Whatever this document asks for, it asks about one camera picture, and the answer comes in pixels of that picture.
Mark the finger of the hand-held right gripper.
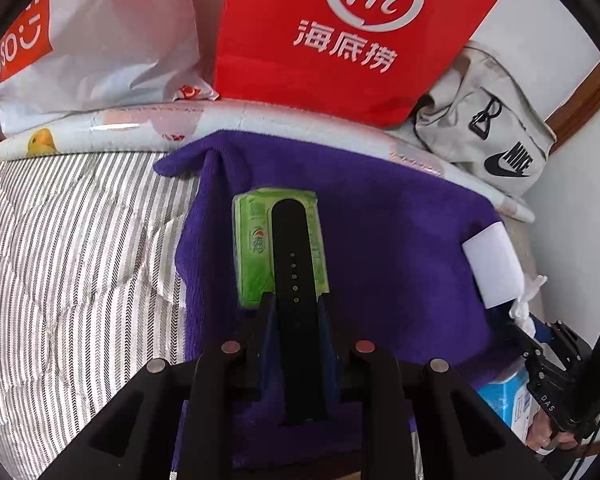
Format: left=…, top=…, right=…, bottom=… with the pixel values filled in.
left=547, top=319, right=595, bottom=361
left=509, top=317, right=548, bottom=361

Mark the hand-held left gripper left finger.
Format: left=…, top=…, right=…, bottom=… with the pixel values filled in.
left=40, top=292, right=277, bottom=480

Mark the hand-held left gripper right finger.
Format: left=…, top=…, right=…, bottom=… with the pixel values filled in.
left=317, top=295, right=556, bottom=480

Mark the blue tissue pack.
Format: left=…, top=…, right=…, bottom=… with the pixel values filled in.
left=477, top=372, right=541, bottom=441

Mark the green tissue packet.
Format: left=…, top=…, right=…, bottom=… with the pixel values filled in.
left=232, top=187, right=330, bottom=308

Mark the black watch strap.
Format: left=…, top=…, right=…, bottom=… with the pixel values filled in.
left=271, top=199, right=331, bottom=426

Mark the person's right hand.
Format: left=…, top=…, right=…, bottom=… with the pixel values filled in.
left=525, top=405, right=581, bottom=456

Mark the purple towel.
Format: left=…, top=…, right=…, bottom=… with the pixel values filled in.
left=152, top=130, right=526, bottom=468

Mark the striped mattress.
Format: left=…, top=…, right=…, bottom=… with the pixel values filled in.
left=0, top=152, right=548, bottom=478

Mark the grey waist bag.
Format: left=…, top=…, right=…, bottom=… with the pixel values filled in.
left=415, top=40, right=558, bottom=196

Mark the printed paper roll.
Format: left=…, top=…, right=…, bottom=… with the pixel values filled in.
left=0, top=100, right=536, bottom=223

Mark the red paper bag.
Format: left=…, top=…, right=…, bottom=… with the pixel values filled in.
left=212, top=0, right=512, bottom=126

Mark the white plastic shopping bag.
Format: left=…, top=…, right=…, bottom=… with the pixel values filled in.
left=0, top=0, right=221, bottom=136

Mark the wooden door frame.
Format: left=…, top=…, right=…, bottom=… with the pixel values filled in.
left=545, top=57, right=600, bottom=151

